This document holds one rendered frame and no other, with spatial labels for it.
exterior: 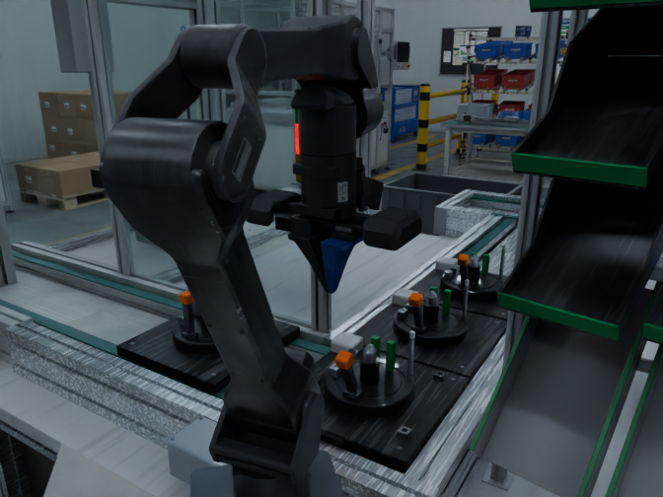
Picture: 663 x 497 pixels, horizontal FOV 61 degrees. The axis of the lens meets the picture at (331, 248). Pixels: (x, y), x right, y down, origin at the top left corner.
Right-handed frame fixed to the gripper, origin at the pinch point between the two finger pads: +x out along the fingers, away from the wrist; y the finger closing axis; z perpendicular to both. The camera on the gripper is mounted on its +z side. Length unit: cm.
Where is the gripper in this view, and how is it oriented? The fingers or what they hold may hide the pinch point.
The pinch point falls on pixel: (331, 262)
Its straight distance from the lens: 60.4
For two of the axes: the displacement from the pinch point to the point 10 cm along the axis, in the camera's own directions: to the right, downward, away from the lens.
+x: 0.2, 9.3, 3.6
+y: -8.5, -1.7, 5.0
